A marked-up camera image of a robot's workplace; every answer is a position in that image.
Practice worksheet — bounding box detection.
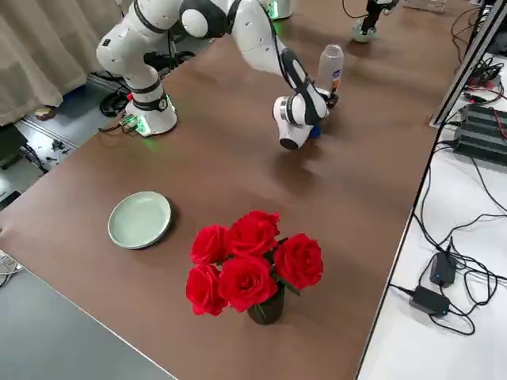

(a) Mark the beige curtain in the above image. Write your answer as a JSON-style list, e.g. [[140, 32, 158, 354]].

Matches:
[[0, 0, 128, 127]]

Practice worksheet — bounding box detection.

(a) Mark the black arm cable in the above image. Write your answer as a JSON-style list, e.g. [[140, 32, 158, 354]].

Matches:
[[259, 0, 332, 126]]

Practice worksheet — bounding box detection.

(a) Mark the white desk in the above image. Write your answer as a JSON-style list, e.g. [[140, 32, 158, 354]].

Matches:
[[356, 51, 507, 380]]

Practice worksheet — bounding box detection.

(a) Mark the dark glass vase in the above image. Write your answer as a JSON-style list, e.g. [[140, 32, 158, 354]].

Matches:
[[247, 291, 285, 325]]

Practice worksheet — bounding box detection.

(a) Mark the pale green ceramic plate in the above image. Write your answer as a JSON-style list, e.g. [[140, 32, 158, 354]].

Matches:
[[107, 191, 173, 250]]

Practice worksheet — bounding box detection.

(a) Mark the aluminium frame post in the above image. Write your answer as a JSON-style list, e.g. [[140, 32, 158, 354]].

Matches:
[[430, 0, 507, 127]]

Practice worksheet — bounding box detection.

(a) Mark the pale green ceramic bowl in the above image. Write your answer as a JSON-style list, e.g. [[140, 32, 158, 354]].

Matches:
[[350, 21, 378, 43]]

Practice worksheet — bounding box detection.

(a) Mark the black power adapter blue light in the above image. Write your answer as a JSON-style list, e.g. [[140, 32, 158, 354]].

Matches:
[[429, 251, 457, 288]]

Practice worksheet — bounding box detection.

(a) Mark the transparent plastic bottle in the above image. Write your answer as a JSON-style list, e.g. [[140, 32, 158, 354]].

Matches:
[[318, 44, 345, 96]]

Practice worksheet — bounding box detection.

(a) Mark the black finned metal box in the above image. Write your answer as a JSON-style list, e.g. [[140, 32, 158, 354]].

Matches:
[[453, 103, 507, 162]]

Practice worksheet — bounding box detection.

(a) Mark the red rose bouquet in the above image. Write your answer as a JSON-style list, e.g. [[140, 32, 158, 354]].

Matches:
[[185, 211, 324, 317]]

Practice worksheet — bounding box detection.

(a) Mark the flat black power adapter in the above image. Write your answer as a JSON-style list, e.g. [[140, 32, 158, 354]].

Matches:
[[409, 285, 452, 316]]

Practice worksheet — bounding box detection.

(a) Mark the clear cup rack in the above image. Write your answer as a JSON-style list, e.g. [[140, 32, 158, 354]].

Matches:
[[402, 0, 447, 11]]

